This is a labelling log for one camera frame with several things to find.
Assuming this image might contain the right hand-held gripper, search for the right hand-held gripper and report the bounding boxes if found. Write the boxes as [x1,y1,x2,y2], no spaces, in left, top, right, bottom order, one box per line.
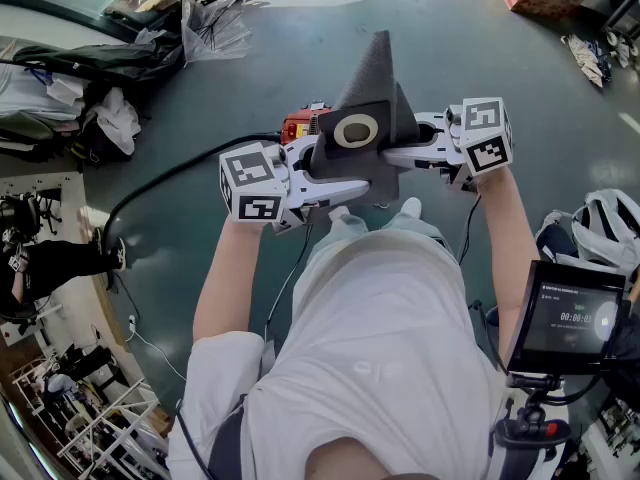
[382,96,516,193]

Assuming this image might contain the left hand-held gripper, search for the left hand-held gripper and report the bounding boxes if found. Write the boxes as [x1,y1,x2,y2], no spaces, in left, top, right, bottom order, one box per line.
[218,135,374,235]

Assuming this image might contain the red and grey vacuum cleaner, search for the red and grey vacuum cleaner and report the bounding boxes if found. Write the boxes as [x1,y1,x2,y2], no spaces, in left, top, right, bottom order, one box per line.
[279,100,337,145]

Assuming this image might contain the person's right forearm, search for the person's right forearm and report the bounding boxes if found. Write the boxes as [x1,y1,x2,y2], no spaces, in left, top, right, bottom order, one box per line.
[473,167,542,370]

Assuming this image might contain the person's left forearm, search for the person's left forearm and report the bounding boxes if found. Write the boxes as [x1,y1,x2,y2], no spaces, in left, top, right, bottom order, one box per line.
[192,215,272,355]

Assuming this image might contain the person's white left shoe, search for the person's white left shoe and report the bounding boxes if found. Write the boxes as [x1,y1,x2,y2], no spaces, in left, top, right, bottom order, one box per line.
[327,205,369,234]

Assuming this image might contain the person's light grey jeans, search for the person's light grey jeans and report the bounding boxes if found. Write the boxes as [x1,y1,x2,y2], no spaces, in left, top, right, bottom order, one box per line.
[305,211,454,270]

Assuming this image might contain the transparent umbrella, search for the transparent umbrella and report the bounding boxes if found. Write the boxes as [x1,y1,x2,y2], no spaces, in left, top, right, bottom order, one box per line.
[178,0,252,68]

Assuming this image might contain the person's white t-shirt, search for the person's white t-shirt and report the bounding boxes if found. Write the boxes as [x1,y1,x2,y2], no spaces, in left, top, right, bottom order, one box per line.
[167,230,531,480]

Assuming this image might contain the light grey backpack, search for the light grey backpack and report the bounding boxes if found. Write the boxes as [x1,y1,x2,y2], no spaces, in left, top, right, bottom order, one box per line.
[535,187,640,282]

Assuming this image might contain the white crumpled cloth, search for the white crumpled cloth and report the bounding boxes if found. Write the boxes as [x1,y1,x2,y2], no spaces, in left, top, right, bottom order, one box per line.
[92,86,143,157]

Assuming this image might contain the black monitor screen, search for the black monitor screen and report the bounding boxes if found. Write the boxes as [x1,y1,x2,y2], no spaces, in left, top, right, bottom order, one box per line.
[504,260,627,375]

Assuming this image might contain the dark green tarp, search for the dark green tarp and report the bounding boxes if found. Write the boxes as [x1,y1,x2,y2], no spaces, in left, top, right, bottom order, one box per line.
[0,42,185,85]

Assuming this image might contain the white metal rack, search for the white metal rack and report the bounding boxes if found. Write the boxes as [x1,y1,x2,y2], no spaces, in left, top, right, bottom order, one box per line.
[57,375,169,474]

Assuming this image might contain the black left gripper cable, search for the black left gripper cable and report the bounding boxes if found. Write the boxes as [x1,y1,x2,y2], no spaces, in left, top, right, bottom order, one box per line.
[263,221,315,342]

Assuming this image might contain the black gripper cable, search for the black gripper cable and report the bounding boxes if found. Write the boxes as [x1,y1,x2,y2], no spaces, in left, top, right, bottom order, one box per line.
[263,221,315,342]
[457,195,482,264]

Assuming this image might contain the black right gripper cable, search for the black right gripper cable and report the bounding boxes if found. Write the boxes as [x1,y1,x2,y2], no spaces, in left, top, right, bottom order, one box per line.
[457,195,482,264]

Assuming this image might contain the black vacuum power cord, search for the black vacuum power cord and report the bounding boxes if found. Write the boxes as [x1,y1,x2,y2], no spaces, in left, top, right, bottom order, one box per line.
[105,131,284,272]

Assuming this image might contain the white floor cable with plug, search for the white floor cable with plug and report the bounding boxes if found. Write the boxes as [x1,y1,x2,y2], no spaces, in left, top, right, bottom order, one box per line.
[125,314,187,380]

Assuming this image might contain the black monitor mount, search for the black monitor mount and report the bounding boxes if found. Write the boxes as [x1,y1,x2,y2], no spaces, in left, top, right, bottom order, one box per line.
[492,371,574,480]

